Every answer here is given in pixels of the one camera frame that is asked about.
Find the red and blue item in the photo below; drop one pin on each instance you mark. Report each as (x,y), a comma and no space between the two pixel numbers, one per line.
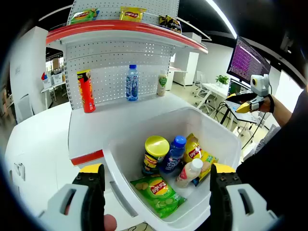
(43,76)

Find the computer monitor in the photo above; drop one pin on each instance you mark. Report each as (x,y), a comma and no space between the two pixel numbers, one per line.
(247,60)

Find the white bottle green label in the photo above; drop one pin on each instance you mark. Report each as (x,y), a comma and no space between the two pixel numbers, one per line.
(161,84)

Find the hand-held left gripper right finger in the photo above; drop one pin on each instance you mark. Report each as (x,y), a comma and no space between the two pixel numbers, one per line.
(223,192)

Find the curved ceiling light strip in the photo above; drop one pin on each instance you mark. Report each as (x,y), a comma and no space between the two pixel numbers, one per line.
(223,19)

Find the blue drink bottle blue cap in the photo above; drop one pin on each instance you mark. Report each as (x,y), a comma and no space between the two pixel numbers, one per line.
(172,158)

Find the white pegboard panel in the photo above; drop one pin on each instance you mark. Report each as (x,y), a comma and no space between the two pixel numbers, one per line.
(108,55)

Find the person's left hand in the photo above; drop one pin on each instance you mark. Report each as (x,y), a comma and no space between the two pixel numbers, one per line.
(110,223)

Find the white plastic chair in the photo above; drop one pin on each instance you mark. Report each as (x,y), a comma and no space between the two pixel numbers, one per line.
(25,106)

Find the potted plant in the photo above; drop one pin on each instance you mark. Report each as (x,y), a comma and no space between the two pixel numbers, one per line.
(222,79)

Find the green chips bag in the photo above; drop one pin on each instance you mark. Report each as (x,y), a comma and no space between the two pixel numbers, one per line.
(158,199)
(83,16)

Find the white square pillar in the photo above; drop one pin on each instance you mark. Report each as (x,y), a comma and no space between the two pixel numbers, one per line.
(26,60)

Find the black chips can yellow lid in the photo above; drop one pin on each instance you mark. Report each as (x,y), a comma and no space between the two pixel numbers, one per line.
(154,158)

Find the small white charger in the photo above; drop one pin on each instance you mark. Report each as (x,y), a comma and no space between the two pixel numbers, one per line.
(20,168)

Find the black and yellow chips bag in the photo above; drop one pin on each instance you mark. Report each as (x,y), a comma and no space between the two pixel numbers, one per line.
(172,24)

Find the white plastic shopping basket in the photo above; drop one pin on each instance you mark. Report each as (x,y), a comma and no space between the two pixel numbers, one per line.
(216,134)

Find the white office desk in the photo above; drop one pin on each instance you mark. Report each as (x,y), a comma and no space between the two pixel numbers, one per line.
(211,87)

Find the beige drink bottle white cap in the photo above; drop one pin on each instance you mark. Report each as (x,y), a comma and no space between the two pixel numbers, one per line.
(186,175)

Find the white tall cabinet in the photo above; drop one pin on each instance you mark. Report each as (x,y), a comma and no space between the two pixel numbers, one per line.
(190,67)

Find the white storage bin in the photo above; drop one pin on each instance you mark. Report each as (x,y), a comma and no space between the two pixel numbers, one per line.
(57,79)
(47,82)

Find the red chips can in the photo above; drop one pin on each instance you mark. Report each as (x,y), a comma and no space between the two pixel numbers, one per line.
(87,96)

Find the white office chair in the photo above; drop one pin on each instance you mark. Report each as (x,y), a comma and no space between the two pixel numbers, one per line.
(201,79)

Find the person's black shirt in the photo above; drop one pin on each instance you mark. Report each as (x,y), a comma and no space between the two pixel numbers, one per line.
(284,183)

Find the white snack and drink counter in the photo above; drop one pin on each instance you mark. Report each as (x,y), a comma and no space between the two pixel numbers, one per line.
(115,120)

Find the person's right hand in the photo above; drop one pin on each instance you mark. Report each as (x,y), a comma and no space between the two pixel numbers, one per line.
(265,106)

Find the person's grey trousers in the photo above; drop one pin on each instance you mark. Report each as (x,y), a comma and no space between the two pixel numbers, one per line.
(265,142)

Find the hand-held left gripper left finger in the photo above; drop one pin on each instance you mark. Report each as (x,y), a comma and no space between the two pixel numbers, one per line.
(91,192)

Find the laptop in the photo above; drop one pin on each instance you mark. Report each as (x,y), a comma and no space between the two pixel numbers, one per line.
(234,87)

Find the white side desk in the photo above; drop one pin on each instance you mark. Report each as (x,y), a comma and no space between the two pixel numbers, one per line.
(54,87)

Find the clear blue water bottle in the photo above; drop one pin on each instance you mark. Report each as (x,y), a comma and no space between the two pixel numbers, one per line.
(132,84)

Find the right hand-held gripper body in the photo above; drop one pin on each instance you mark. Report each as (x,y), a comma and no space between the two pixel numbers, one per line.
(261,84)

